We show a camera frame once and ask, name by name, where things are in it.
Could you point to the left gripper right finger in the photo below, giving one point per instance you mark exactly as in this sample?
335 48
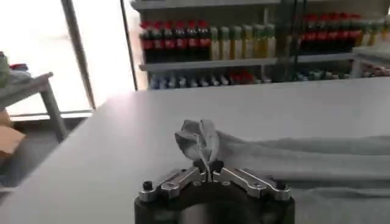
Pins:
250 182

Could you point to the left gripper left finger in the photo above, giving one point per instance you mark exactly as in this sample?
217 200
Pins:
179 184

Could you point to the grey shirt with colourful print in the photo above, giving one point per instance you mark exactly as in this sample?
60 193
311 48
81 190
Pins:
274 158

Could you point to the shelf unit with drink bottles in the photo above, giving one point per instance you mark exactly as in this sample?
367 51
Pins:
332 33
207 42

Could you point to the thin dark pole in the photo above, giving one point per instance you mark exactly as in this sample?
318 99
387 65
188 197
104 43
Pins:
129 45

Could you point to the dark upright stand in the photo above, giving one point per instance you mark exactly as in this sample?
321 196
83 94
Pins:
286 39

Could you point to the small grey table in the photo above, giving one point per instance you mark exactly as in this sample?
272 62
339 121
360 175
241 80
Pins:
45 94

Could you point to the cardboard box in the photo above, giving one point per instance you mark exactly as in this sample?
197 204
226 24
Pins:
9 138

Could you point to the white side table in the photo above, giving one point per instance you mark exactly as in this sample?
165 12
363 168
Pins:
370 53

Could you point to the pile of clothes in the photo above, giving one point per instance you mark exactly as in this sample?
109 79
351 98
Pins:
13 74

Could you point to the thick grey window post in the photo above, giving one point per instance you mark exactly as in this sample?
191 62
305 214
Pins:
78 54

